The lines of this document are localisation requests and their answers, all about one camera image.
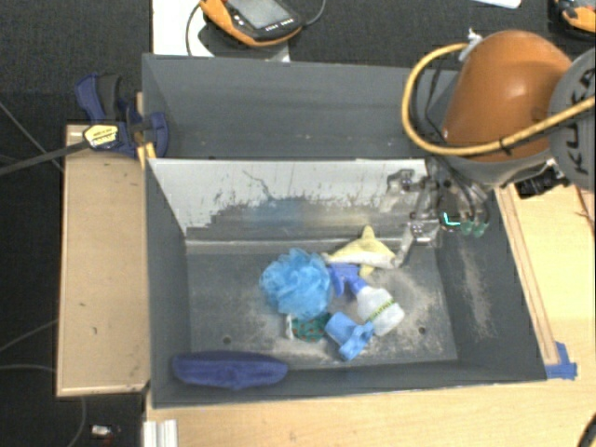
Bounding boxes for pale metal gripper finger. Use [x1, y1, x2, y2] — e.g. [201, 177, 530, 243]
[394, 221, 442, 270]
[378, 167, 417, 212]

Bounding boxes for pale yellow cloth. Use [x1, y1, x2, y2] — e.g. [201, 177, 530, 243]
[320, 224, 400, 279]

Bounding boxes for white spray bottle blue head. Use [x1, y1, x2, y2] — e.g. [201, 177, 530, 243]
[327, 263, 406, 337]

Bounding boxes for light blue plastic piece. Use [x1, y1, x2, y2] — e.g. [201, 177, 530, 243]
[323, 310, 375, 362]

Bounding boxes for blue mesh bath sponge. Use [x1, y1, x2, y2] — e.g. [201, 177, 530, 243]
[258, 247, 334, 321]

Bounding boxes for teal patterned soft toy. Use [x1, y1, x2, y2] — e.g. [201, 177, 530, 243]
[284, 311, 332, 343]

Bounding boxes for grey metal bin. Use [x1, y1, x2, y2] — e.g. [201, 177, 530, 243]
[141, 52, 549, 410]

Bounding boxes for dark blue cloth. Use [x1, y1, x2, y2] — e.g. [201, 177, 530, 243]
[170, 350, 291, 391]

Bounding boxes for pale wood board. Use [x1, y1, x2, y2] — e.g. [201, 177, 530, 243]
[56, 124, 152, 398]

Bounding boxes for black cylinder on white bracket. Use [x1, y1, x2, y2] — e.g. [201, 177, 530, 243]
[515, 164, 570, 198]

